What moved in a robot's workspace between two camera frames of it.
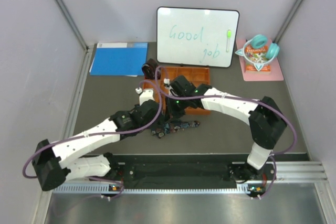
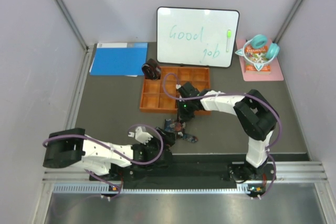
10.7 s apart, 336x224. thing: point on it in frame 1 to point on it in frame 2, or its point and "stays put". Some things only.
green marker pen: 229,33 stays put
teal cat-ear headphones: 259,41 stays put
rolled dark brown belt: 148,70 stays put
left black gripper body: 137,106 to 153,145
